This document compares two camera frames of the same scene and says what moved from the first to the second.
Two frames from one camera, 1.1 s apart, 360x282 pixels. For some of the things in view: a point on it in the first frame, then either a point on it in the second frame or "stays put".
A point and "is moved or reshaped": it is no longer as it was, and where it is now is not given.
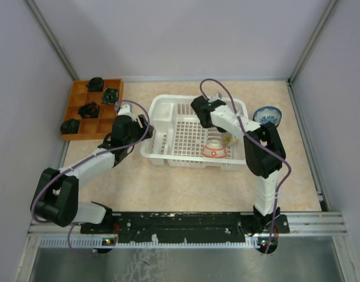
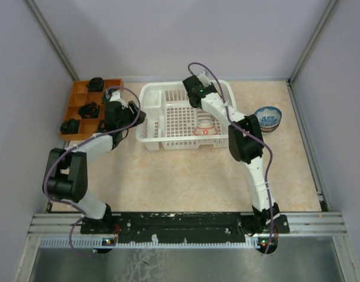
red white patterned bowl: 214,149 to 205,127
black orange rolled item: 89,110 stays put
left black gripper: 143,122 to 134,108
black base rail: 143,228 stays put
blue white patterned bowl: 267,114 stays put
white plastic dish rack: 179,137 is moved or reshaped
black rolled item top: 96,84 stays put
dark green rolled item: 70,126 stays put
